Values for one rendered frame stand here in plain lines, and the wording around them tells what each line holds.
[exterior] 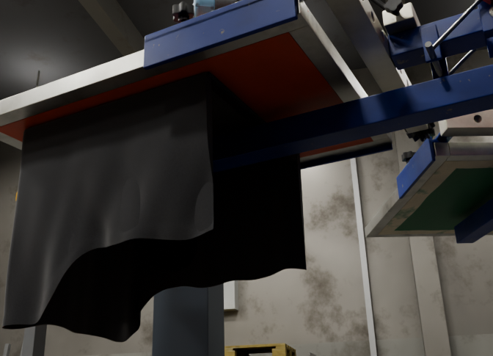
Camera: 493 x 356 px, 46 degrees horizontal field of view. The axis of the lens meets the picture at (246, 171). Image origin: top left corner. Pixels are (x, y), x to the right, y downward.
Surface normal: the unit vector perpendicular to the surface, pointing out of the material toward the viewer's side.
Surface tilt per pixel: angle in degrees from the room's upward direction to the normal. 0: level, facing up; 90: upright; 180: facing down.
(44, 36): 180
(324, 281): 90
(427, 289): 90
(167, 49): 90
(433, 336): 90
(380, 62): 180
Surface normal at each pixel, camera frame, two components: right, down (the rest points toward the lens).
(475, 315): -0.24, -0.36
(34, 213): -0.50, -0.26
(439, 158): 0.03, 0.93
